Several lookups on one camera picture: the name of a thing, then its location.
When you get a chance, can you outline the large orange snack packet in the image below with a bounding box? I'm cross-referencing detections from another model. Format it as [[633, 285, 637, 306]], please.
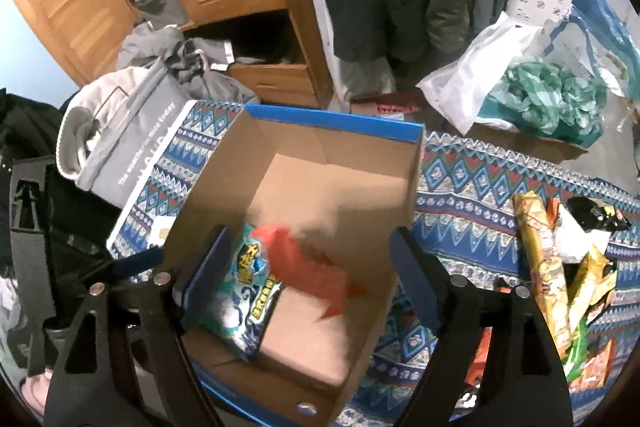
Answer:
[[567, 337, 617, 395]]

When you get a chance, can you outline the green snack packet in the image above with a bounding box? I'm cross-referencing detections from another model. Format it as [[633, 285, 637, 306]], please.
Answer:
[[560, 319, 591, 380]]

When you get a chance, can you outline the green white cloth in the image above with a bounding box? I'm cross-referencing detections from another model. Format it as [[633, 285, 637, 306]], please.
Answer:
[[477, 59, 608, 148]]

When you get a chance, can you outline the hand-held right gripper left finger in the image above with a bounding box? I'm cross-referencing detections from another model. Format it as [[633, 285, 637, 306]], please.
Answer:
[[44, 225, 232, 427]]

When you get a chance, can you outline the white plastic bag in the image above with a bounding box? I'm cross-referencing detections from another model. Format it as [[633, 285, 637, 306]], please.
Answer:
[[417, 12, 556, 135]]

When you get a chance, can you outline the black garment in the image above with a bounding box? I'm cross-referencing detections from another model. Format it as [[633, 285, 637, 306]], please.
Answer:
[[0, 89, 68, 168]]

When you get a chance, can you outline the grey tote bag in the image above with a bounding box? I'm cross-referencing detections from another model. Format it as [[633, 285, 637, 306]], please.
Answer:
[[57, 62, 196, 210]]

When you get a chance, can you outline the white hanging garment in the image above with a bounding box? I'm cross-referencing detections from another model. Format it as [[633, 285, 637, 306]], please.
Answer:
[[287, 0, 396, 102]]

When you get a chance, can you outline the red carton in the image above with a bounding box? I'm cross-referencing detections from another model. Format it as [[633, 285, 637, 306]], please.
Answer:
[[350, 99, 423, 120]]

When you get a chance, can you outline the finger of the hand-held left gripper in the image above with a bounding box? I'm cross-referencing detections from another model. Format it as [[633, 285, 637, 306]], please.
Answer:
[[75, 246, 167, 289]]

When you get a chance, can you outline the red snack packet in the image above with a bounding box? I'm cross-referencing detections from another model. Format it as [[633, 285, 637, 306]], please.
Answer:
[[250, 224, 368, 320]]

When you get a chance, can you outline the small yellow snack packet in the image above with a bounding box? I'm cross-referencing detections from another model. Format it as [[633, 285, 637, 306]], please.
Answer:
[[567, 244, 617, 323]]

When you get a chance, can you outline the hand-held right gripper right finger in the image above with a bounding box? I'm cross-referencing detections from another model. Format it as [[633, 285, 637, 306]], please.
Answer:
[[390, 226, 574, 427]]

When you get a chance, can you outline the white card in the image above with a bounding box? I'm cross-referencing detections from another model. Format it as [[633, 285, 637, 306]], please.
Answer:
[[150, 216, 177, 248]]

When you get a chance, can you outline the pink slipper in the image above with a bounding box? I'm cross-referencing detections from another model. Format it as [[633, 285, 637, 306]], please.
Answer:
[[20, 369, 48, 415]]

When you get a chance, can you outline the small orange snack packet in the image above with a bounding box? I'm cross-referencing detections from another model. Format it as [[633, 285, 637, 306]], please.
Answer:
[[462, 327, 496, 388]]

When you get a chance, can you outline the wooden wardrobe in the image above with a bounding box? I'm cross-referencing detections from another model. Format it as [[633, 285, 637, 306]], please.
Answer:
[[115, 0, 336, 110]]

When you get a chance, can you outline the blue plastic bag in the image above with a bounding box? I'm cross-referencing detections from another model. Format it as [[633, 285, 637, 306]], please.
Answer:
[[545, 0, 640, 98]]

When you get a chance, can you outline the blue patterned blanket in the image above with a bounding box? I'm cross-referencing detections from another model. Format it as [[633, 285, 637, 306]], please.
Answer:
[[107, 99, 640, 427]]

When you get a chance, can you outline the grey clothes pile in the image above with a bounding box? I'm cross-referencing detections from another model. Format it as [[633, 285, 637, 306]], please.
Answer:
[[115, 24, 261, 105]]

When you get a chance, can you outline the long yellow snack packet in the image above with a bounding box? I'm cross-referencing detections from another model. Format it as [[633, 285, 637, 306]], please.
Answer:
[[512, 193, 573, 358]]

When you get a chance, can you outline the flat brown cardboard box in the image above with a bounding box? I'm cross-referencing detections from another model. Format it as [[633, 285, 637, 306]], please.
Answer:
[[465, 122, 591, 165]]

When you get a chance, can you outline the cardboard box with blue rim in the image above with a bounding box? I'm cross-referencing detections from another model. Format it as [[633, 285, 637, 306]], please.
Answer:
[[165, 104, 426, 425]]

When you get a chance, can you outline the teal snack packet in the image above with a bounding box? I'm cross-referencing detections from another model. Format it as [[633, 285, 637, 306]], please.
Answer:
[[182, 224, 288, 363]]

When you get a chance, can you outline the orange white snack packet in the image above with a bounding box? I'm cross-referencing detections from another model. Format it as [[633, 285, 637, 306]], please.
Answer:
[[545, 197, 613, 264]]

